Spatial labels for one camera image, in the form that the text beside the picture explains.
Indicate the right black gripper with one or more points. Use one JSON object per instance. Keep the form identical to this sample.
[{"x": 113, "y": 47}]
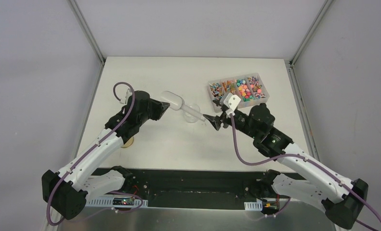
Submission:
[{"x": 216, "y": 121}]

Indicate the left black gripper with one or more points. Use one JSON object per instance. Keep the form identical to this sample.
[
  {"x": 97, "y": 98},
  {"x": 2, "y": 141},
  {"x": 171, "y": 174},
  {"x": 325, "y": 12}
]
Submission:
[{"x": 152, "y": 109}]

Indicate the clear plastic scoop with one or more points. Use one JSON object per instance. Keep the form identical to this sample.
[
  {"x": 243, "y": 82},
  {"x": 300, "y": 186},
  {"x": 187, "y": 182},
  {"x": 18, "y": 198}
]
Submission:
[{"x": 176, "y": 102}]

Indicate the clear plastic jar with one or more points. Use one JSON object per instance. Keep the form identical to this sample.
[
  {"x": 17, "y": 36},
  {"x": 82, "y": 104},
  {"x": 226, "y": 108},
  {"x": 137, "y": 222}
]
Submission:
[{"x": 191, "y": 113}]

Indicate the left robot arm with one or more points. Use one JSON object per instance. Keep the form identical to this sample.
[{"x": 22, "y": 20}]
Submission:
[{"x": 69, "y": 189}]

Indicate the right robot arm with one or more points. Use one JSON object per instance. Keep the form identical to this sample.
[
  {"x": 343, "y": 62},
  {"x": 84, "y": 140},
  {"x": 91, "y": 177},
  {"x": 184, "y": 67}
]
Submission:
[{"x": 340, "y": 198}]

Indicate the compartmented candy tray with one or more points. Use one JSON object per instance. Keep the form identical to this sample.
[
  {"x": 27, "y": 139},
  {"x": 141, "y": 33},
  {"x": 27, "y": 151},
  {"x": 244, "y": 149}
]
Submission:
[{"x": 249, "y": 88}]

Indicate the wooden jar lid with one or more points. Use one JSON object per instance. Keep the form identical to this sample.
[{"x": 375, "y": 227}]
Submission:
[{"x": 128, "y": 143}]

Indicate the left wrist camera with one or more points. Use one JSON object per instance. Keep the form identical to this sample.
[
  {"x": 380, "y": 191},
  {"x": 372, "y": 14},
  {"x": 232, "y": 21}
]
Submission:
[{"x": 124, "y": 100}]

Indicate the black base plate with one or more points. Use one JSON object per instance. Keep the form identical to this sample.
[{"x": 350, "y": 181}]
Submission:
[{"x": 192, "y": 189}]

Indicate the right slotted cable duct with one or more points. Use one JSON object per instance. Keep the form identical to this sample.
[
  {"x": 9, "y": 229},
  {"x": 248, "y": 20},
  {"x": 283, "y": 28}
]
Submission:
[{"x": 253, "y": 206}]

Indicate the slotted cable duct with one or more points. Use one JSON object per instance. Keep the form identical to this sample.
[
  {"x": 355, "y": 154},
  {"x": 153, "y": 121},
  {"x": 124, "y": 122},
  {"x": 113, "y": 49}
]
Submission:
[
  {"x": 117, "y": 202},
  {"x": 253, "y": 206}
]

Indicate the left slotted cable duct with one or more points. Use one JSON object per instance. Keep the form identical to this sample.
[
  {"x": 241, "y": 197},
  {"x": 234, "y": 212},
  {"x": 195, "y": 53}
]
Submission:
[{"x": 117, "y": 202}]

